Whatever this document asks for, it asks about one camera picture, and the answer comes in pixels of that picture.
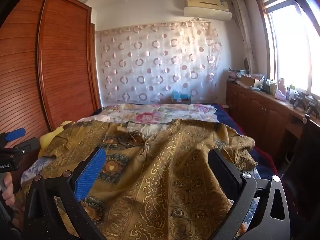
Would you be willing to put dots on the cardboard box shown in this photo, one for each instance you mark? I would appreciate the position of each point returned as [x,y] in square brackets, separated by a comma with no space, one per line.
[250,80]

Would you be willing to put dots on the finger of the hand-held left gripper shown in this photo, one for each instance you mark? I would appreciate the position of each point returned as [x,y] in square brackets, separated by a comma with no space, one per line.
[28,145]
[15,134]

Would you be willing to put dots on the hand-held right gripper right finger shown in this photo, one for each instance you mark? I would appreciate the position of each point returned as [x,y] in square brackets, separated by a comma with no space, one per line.
[225,173]

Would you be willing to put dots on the white air conditioner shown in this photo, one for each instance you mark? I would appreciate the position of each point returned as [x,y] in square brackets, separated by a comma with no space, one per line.
[207,10]

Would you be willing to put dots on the beige window curtain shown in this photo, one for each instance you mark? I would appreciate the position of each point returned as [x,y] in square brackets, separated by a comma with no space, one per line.
[243,35]

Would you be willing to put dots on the pink figurine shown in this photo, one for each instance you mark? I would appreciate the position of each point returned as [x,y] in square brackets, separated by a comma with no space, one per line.
[281,88]

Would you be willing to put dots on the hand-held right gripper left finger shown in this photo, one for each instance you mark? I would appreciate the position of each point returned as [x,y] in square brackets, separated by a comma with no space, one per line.
[92,175]

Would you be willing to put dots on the mustard patterned garment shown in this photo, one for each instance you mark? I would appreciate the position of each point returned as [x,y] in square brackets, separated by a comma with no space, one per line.
[162,180]

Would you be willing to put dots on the navy blanket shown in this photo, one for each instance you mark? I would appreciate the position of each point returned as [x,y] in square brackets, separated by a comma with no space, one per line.
[226,116]

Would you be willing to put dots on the yellow cloth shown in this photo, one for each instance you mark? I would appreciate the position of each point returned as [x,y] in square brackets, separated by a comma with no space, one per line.
[50,137]

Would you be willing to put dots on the red blanket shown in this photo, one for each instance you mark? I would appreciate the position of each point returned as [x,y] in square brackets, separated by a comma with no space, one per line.
[266,161]

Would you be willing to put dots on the black hand-held tools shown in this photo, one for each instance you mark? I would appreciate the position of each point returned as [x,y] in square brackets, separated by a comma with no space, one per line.
[303,102]

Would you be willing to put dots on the dark chair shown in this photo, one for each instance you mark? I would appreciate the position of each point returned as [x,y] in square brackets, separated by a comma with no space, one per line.
[308,160]

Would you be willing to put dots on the pink floral quilt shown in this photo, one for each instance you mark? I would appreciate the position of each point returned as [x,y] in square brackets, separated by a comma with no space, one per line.
[162,112]

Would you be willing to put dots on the window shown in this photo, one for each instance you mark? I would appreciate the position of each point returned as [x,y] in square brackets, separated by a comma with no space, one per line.
[292,42]

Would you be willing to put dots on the wooden cabinet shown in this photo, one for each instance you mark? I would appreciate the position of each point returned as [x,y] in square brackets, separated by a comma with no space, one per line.
[257,115]

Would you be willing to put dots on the circle patterned wall curtain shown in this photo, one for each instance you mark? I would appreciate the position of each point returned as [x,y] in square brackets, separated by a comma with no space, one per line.
[155,62]

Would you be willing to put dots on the teal toy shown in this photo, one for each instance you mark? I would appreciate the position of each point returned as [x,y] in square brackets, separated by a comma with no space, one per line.
[180,97]

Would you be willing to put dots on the blue floral bed sheet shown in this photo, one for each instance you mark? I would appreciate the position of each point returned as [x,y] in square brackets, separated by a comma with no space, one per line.
[35,170]

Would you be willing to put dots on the person's left hand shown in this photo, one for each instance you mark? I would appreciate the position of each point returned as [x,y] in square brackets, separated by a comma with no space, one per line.
[7,192]

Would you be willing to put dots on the wooden slatted wardrobe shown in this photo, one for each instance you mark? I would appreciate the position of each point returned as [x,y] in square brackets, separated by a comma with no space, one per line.
[57,67]

